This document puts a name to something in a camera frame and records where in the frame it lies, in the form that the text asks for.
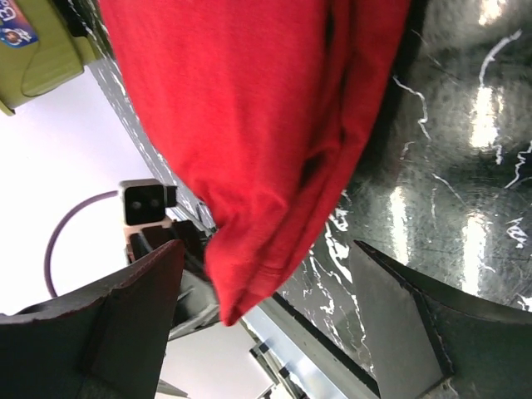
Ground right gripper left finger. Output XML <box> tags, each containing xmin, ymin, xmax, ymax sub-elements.
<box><xmin>1</xmin><ymin>240</ymin><xmax>185</xmax><ymax>398</ymax></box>

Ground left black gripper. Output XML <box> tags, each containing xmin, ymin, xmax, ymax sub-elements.
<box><xmin>124</xmin><ymin>205</ymin><xmax>219</xmax><ymax>341</ymax></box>

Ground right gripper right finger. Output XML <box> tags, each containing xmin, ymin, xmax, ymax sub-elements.
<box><xmin>349</xmin><ymin>241</ymin><xmax>531</xmax><ymax>398</ymax></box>

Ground red t shirt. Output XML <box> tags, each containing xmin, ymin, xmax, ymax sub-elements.
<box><xmin>99</xmin><ymin>0</ymin><xmax>411</xmax><ymax>325</ymax></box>

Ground olive green plastic bin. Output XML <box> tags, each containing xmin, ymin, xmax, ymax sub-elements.
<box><xmin>1</xmin><ymin>0</ymin><xmax>97</xmax><ymax>116</ymax></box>

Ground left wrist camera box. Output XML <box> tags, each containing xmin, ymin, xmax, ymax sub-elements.
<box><xmin>118</xmin><ymin>179</ymin><xmax>177</xmax><ymax>226</ymax></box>

